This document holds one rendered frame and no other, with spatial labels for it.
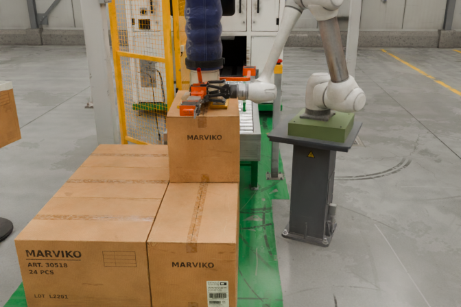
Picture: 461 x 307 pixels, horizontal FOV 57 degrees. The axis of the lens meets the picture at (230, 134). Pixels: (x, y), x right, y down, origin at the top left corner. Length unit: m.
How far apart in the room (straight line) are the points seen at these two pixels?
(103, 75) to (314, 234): 2.18
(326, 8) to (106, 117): 2.33
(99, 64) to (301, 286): 2.42
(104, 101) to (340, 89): 2.19
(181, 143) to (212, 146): 0.17
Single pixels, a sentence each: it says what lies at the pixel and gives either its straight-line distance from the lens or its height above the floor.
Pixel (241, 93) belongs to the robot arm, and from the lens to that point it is 2.26.
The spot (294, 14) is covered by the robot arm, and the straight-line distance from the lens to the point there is 2.35.
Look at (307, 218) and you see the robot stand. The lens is 2.90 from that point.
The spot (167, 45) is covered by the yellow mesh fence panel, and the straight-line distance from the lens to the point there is 3.70.
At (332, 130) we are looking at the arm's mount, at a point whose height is 0.82.
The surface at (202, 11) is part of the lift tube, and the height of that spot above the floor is 1.48.
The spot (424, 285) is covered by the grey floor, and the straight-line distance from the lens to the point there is 2.79.
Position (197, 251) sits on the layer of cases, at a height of 0.50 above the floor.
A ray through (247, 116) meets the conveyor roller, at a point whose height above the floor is 0.55.
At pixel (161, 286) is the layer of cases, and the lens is 2.11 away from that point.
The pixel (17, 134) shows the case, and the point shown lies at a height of 0.66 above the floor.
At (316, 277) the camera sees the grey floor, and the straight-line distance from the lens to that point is 2.67.
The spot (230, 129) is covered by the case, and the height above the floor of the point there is 0.87.
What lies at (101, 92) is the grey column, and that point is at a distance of 3.87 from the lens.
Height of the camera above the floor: 1.63
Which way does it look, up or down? 20 degrees down
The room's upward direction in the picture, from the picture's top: straight up
